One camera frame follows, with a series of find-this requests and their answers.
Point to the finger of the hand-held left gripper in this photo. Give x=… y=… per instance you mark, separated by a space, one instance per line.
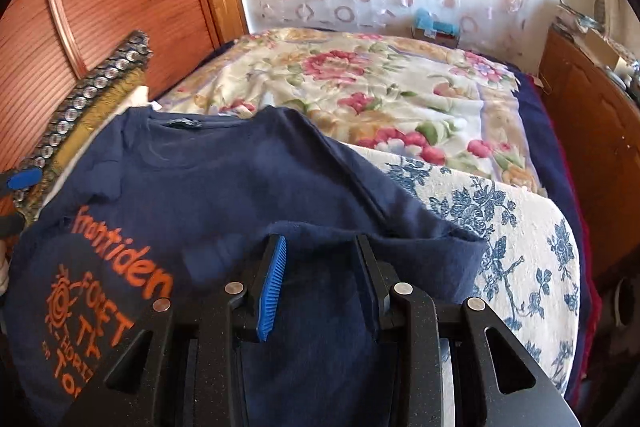
x=25 y=179

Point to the navy bed cover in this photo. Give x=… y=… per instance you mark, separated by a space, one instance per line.
x=550 y=157

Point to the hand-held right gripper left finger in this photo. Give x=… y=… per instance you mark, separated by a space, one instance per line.
x=272 y=277

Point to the floral fleece blanket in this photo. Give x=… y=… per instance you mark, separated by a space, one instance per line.
x=360 y=92

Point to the circle patterned mustard cushion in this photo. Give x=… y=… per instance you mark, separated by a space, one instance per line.
x=95 y=92

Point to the wooden dresser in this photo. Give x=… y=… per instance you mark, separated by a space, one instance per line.
x=595 y=147

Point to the navy t-shirt with orange print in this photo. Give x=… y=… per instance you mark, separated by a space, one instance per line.
x=210 y=187

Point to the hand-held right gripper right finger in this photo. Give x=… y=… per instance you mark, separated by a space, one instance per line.
x=372 y=277

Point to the clutter of dresser items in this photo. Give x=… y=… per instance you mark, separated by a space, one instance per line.
x=595 y=32

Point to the white round appliance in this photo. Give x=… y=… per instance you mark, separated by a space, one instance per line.
x=629 y=302

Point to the blue and white floral bedspread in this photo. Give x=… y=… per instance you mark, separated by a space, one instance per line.
x=505 y=227

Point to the blue plastic item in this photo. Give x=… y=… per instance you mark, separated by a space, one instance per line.
x=432 y=21

